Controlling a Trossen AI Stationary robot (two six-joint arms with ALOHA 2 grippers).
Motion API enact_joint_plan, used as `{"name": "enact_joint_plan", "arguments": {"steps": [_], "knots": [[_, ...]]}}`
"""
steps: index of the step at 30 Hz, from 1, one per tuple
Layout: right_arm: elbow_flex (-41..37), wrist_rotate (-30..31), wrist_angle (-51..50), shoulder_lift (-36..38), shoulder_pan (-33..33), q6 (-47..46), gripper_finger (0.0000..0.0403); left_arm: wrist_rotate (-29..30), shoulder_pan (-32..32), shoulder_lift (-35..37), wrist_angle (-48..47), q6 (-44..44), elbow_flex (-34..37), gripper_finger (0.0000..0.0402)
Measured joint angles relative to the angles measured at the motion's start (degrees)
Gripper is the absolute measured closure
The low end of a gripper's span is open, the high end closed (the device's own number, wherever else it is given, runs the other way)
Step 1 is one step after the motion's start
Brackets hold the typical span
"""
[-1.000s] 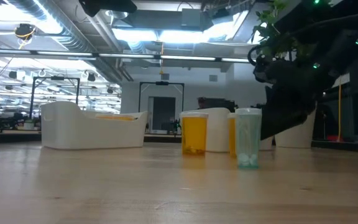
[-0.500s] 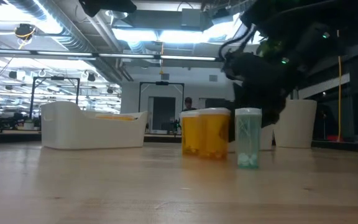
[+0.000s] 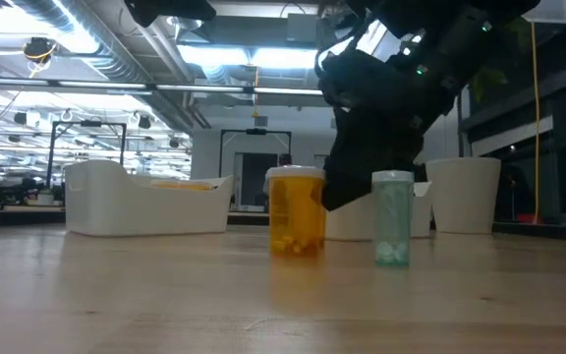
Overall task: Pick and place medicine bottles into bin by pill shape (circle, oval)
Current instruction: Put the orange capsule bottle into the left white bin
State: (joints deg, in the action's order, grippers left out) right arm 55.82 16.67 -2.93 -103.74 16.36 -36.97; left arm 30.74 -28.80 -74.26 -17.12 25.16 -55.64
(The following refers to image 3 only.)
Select white plastic bin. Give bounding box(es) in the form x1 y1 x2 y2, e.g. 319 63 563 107
324 180 433 241
64 158 235 238

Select red tray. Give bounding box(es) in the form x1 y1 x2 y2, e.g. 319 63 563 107
515 211 545 225

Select white hanging panel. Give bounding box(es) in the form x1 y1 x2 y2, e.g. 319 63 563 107
521 0 566 25

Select black background station frame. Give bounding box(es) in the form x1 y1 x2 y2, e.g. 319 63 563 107
46 120 128 191
219 128 293 171

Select silver air duct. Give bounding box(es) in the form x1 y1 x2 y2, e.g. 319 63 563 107
10 0 196 134

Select black ceiling cable reel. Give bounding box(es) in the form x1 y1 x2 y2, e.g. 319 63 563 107
22 36 59 64

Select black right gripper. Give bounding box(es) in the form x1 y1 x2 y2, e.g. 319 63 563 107
317 51 454 211

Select small green pill bottle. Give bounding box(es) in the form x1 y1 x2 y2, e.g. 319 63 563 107
370 169 415 269

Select white plant pot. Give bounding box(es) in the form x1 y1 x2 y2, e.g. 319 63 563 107
424 155 503 235

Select long ceiling light strip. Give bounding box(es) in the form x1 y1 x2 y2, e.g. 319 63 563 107
0 76 324 99

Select yellow hanging cable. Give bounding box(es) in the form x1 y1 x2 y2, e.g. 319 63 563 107
530 22 542 225

